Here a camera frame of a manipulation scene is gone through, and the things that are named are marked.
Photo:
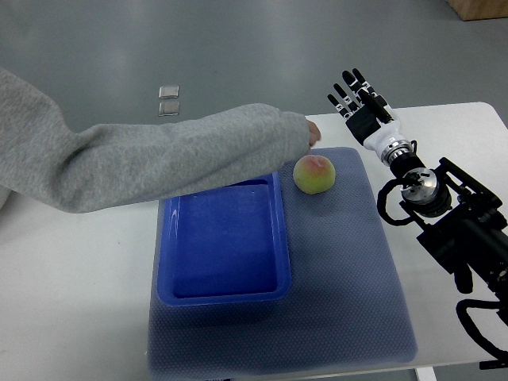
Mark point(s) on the blue plastic tray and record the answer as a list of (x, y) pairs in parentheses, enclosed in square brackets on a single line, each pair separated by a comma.
[(223, 246)]

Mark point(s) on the blue textured mat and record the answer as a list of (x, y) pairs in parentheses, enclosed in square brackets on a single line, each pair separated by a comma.
[(345, 307)]

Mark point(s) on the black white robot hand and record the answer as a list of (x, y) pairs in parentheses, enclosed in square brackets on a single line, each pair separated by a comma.
[(368, 116)]

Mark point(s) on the yellow pink peach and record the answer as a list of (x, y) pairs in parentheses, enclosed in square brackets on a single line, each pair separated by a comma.
[(314, 174)]

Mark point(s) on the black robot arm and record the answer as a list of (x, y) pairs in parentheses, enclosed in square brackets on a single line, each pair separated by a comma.
[(462, 229)]

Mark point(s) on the upper metal floor plate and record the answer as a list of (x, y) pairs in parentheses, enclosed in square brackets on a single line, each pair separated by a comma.
[(168, 91)]

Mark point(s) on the brown cardboard box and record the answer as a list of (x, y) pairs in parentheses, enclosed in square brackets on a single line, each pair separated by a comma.
[(474, 10)]

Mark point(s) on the grey sleeved person forearm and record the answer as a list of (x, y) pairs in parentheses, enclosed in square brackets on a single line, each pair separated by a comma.
[(114, 165)]

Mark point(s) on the person hand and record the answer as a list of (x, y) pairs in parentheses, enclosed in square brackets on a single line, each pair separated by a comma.
[(315, 133)]

